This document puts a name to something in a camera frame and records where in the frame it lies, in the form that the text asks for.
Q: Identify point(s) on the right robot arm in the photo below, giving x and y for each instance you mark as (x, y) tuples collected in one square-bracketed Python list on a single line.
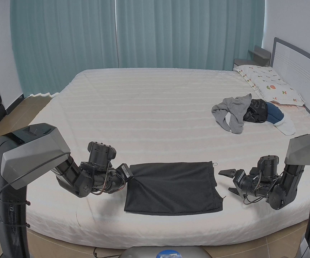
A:
[(308, 149)]

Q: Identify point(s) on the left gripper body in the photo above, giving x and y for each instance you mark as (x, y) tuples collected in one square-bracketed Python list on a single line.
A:
[(120, 177)]

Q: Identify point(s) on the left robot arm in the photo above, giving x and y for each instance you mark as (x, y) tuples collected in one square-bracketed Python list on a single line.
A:
[(31, 149)]

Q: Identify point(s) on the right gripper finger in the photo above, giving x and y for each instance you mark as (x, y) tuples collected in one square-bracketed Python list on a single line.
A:
[(227, 172), (237, 193)]

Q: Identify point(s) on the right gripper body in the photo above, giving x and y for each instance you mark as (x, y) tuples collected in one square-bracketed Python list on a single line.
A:
[(245, 184)]

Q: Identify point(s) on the bed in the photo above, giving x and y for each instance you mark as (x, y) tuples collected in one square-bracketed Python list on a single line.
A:
[(130, 111)]

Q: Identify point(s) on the grey garment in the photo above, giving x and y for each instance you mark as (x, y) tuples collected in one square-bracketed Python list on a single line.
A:
[(233, 109)]

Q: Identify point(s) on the black shiny garment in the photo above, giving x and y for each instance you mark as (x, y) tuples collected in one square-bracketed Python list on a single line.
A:
[(257, 113)]

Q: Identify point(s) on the black T-shirt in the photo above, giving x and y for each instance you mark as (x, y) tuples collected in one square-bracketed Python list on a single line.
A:
[(171, 189)]

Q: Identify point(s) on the white printed pillow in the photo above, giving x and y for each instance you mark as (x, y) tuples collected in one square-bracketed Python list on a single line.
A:
[(270, 83)]

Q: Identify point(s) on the blue-green curtain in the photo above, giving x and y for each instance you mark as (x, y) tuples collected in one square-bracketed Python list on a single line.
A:
[(192, 23), (63, 23)]

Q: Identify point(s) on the grey bedside table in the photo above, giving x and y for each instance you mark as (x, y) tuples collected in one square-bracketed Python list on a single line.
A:
[(260, 53)]

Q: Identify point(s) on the dark blue garment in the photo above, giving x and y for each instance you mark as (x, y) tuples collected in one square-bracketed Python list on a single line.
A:
[(274, 114)]

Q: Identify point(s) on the white garment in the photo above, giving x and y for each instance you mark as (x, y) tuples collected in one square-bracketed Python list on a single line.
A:
[(286, 126)]

